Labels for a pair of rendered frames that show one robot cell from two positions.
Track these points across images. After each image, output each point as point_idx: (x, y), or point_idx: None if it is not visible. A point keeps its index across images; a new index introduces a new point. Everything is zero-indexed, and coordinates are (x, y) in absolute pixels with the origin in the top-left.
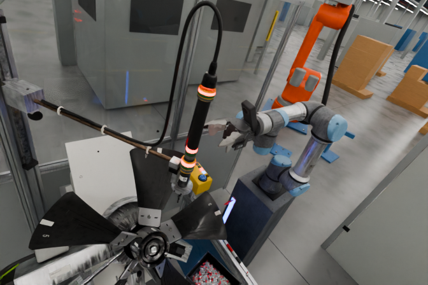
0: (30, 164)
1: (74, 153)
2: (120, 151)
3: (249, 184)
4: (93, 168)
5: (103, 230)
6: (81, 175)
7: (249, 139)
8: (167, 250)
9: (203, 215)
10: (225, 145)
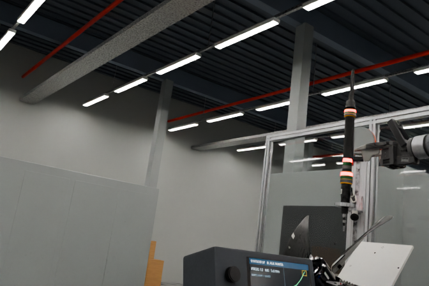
0: None
1: (359, 249)
2: (391, 258)
3: None
4: (362, 263)
5: (304, 248)
6: (351, 264)
7: (406, 161)
8: (316, 274)
9: None
10: (357, 149)
